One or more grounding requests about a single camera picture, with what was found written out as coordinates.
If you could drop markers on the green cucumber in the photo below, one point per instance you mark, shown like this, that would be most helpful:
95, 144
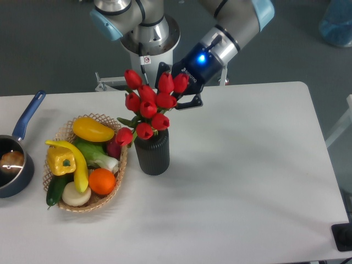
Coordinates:
56, 188

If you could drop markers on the yellow bell pepper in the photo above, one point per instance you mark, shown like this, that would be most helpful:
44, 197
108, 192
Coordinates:
60, 160

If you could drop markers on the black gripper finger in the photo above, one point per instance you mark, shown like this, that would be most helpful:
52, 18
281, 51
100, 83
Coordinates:
194, 103
163, 73

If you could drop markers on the yellow curved squash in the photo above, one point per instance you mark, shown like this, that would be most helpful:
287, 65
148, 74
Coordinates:
81, 175

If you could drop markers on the green lettuce bok choy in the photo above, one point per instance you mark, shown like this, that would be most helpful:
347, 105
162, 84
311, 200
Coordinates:
95, 155

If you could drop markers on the dark red radish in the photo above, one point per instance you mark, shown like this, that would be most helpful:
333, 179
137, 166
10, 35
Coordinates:
113, 149

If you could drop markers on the blue translucent container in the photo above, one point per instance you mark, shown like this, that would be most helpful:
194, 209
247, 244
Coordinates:
335, 26

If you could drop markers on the white round onion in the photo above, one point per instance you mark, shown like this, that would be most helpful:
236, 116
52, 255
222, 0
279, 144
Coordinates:
74, 198

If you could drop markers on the dark ribbed vase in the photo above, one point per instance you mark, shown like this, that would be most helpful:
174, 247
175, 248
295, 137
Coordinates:
153, 154

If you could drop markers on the white frame at right edge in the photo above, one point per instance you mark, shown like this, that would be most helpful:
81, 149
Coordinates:
340, 126

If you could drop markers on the orange fruit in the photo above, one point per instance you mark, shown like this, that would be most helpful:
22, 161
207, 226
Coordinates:
102, 181

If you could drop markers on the blue saucepan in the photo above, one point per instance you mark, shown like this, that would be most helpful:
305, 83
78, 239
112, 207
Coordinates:
12, 184

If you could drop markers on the woven wicker basket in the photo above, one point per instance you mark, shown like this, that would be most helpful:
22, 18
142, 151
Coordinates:
66, 133

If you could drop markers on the red tulip bouquet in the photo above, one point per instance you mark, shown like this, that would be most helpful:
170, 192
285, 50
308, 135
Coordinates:
149, 106

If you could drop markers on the yellow mango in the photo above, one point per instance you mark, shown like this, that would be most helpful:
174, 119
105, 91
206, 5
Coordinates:
91, 130

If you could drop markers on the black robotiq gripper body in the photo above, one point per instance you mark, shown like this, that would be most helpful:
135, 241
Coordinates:
200, 64

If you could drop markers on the brown food in pan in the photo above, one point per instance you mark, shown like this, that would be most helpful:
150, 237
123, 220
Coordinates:
12, 162

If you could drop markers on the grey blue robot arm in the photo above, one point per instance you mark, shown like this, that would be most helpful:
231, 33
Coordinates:
237, 23

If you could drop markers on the black device at table edge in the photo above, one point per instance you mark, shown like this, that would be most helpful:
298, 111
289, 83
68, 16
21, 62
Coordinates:
342, 236

